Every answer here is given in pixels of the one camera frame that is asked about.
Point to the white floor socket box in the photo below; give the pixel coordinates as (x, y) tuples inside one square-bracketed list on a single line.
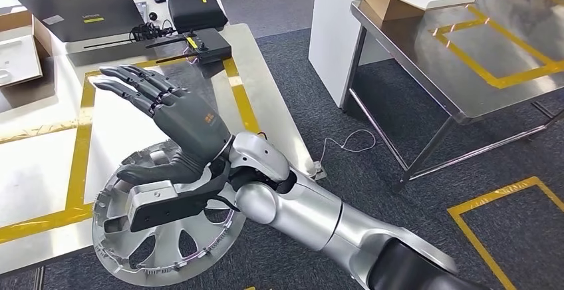
[(320, 173)]

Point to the black device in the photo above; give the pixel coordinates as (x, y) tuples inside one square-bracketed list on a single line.
[(216, 45)]

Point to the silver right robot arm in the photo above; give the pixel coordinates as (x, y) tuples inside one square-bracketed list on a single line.
[(308, 217)]

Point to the grey plastic wheel cover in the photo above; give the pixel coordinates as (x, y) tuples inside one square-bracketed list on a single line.
[(167, 244)]

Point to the worn yellow table tape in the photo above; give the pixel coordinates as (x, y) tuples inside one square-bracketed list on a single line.
[(35, 224)]

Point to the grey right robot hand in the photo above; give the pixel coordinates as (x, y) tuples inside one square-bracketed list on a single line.
[(194, 125)]

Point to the stainless steel table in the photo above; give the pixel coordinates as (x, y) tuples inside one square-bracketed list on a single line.
[(418, 50)]

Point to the brown open cardboard box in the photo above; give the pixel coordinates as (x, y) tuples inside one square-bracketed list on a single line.
[(13, 19)]

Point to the pale wrist camera, black bracket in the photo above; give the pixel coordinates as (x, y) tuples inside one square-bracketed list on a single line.
[(154, 208)]

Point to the white cabinet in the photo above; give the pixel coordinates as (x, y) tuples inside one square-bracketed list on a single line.
[(330, 37)]

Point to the black Lenovo laptop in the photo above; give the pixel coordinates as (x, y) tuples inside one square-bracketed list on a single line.
[(79, 15)]

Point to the black zip case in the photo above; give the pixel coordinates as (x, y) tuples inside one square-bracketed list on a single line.
[(196, 10)]

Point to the flat white box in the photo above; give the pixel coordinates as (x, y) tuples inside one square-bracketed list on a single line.
[(20, 59)]

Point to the stainless steel workbench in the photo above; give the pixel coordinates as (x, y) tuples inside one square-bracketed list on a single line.
[(44, 169)]

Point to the yellow table tape rectangle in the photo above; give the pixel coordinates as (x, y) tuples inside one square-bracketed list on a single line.
[(502, 82)]

